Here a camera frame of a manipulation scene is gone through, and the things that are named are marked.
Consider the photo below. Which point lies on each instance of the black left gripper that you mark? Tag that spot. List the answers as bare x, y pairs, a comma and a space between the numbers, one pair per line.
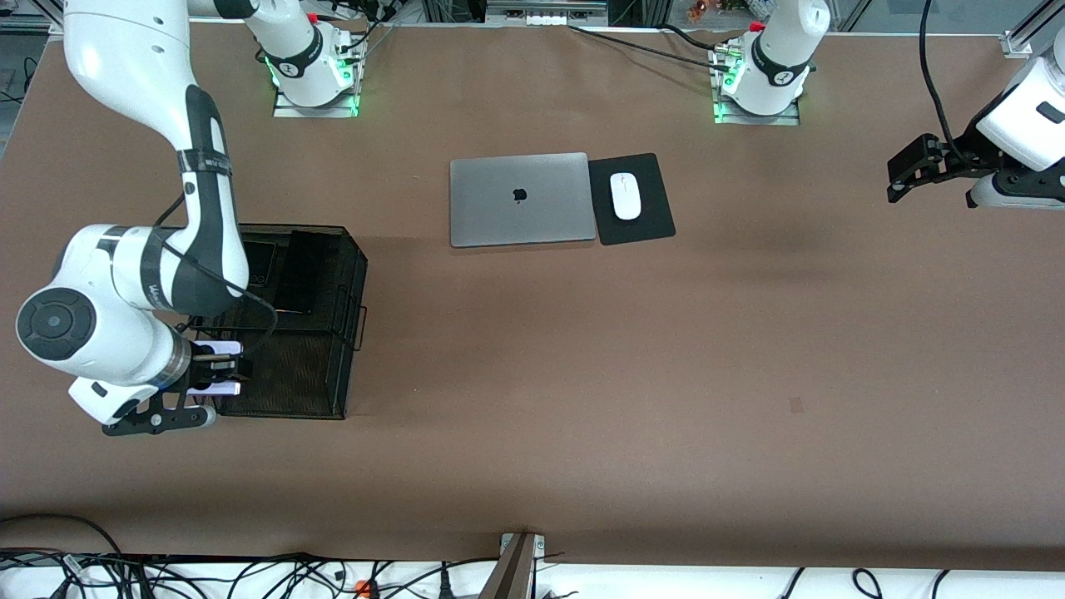
965, 150

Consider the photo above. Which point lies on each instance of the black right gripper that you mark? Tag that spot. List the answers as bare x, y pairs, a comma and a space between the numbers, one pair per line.
202, 372

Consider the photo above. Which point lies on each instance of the lavender flip phone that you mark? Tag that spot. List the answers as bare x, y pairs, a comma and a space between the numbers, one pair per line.
220, 346

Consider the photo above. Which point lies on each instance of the small black flip phone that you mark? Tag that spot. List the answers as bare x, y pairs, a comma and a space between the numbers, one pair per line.
262, 262

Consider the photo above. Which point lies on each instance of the tall black smartphone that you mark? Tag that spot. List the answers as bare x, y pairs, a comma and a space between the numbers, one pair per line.
299, 274

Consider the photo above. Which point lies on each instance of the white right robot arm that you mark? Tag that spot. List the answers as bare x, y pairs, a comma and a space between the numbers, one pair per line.
125, 75

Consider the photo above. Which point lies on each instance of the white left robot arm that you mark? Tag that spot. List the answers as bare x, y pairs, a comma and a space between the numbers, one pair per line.
774, 58

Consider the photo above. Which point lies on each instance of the black mesh two-tier basket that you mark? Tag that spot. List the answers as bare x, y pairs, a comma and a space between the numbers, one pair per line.
320, 378

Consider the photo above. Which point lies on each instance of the black mouse pad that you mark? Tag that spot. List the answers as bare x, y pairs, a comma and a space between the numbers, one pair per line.
653, 216

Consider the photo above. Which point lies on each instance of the white computer mouse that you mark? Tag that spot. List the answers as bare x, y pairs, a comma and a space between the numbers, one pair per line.
626, 195

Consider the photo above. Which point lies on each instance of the silver closed laptop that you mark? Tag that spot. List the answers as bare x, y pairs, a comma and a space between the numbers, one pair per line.
499, 208

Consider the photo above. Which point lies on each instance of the grey power strip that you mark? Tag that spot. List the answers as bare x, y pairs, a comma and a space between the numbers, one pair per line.
545, 17

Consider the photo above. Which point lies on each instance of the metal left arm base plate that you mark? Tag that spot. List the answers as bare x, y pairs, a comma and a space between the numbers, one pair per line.
757, 121

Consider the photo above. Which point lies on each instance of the aluminium frame profile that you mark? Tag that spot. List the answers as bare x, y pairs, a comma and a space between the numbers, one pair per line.
1019, 40

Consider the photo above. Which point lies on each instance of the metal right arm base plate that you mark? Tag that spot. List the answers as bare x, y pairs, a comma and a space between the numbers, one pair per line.
316, 112

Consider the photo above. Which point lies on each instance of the grey metal camera post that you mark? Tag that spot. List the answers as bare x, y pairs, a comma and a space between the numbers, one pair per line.
512, 574

